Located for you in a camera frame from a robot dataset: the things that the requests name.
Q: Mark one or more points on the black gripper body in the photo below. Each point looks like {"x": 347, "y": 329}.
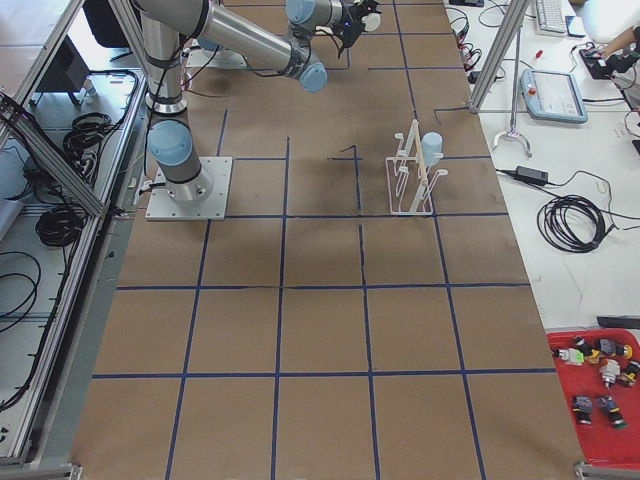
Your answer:
{"x": 351, "y": 15}

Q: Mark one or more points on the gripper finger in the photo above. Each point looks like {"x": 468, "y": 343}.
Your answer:
{"x": 367, "y": 7}

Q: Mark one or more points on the light blue cup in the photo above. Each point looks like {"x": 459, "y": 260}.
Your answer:
{"x": 432, "y": 146}

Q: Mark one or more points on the cream white cup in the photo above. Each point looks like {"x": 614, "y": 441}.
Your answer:
{"x": 371, "y": 22}

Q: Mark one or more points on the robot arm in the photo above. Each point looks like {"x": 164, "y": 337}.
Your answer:
{"x": 220, "y": 38}
{"x": 208, "y": 45}

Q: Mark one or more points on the reacher grabber tool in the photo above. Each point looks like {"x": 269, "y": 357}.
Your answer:
{"x": 511, "y": 133}

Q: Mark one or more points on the teach pendant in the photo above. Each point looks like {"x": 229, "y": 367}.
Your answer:
{"x": 552, "y": 96}

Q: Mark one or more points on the black power adapter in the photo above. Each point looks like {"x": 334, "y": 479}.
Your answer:
{"x": 531, "y": 176}

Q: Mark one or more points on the red parts bin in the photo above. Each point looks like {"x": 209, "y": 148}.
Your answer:
{"x": 602, "y": 444}

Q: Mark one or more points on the aluminium frame post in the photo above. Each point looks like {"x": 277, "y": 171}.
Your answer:
{"x": 492, "y": 55}

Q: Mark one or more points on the white wire cup rack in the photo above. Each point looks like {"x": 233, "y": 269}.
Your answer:
{"x": 410, "y": 184}

